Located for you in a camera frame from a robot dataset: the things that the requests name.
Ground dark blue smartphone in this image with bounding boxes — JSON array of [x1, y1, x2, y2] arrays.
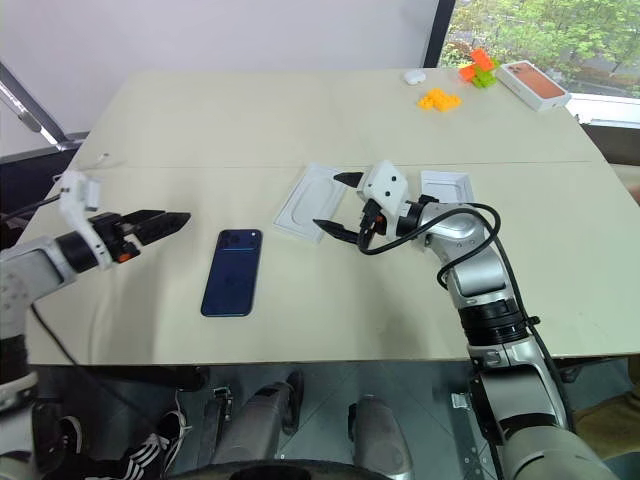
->
[[200, 228, 264, 318]]

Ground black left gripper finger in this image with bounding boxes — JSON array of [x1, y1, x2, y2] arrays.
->
[[124, 209, 170, 230], [132, 212, 193, 247]]

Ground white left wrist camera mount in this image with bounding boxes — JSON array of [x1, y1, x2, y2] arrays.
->
[[52, 169, 114, 272]]

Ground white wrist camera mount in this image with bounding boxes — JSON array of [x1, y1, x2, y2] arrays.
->
[[52, 169, 114, 272], [356, 159, 412, 237]]

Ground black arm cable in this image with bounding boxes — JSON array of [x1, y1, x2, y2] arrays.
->
[[358, 201, 577, 432], [0, 196, 66, 222]]

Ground phone box with orange print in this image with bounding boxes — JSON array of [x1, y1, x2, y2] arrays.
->
[[499, 59, 572, 113]]

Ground green building block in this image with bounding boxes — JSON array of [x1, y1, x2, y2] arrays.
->
[[472, 67, 500, 89]]

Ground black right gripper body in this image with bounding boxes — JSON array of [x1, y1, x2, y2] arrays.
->
[[356, 197, 389, 246]]

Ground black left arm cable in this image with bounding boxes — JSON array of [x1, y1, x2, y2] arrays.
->
[[0, 196, 66, 222]]

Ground yellow building blocks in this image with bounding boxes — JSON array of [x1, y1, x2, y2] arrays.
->
[[417, 87, 463, 112]]

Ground silver metal bar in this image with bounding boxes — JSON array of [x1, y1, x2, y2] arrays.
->
[[0, 62, 84, 151]]

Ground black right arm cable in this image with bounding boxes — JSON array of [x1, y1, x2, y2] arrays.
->
[[358, 201, 577, 432]]

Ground dark window frame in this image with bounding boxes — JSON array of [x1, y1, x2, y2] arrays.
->
[[423, 0, 457, 69]]

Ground black hanging cable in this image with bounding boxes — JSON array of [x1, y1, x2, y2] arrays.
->
[[29, 302, 156, 436]]

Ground black sneaker with white stripes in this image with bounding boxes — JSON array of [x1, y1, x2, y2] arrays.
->
[[119, 410, 187, 480], [29, 403, 85, 469]]

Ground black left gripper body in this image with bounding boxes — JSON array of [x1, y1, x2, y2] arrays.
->
[[89, 211, 142, 264]]

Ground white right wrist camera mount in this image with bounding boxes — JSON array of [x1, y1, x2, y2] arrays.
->
[[356, 159, 412, 237]]

